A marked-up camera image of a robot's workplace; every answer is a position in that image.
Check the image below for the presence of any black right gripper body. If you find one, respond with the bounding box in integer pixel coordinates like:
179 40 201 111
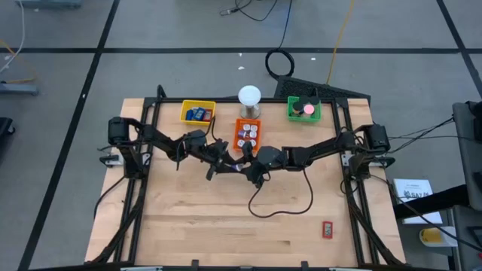
255 145 288 171

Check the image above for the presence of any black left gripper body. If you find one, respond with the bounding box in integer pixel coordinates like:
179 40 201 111
205 138 231 169

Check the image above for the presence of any orange plastic basket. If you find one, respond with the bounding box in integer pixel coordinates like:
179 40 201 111
233 117 263 153

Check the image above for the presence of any yellow plastic basket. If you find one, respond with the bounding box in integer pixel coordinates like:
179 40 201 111
179 99 217 126

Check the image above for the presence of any green plastic basket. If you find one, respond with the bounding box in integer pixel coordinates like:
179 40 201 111
286 96 324 123

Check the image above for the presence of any white round lamp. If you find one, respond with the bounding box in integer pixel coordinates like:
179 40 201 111
237 85 262 120

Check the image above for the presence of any black perforated panel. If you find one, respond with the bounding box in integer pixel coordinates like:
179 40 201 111
273 75 372 105

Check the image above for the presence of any white paper manual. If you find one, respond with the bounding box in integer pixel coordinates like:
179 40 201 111
392 178 444 225

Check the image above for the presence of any yellow tape roll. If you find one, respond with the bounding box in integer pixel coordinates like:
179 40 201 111
419 227 459 248

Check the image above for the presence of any grey floor stand base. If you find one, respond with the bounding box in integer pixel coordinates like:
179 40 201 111
0 82 41 96

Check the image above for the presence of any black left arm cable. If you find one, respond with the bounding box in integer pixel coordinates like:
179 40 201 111
174 115 218 172

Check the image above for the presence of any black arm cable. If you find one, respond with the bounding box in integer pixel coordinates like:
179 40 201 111
247 167 315 219
174 115 218 172

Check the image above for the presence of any black aluminium table frame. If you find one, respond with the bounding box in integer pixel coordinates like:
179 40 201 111
88 84 407 269

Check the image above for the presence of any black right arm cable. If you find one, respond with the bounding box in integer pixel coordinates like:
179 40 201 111
247 167 315 219

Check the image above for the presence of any black coiled floor cable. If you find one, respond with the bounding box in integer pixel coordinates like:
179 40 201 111
264 0 296 81

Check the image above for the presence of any yellow hanging cable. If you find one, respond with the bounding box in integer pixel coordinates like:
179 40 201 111
325 0 355 86

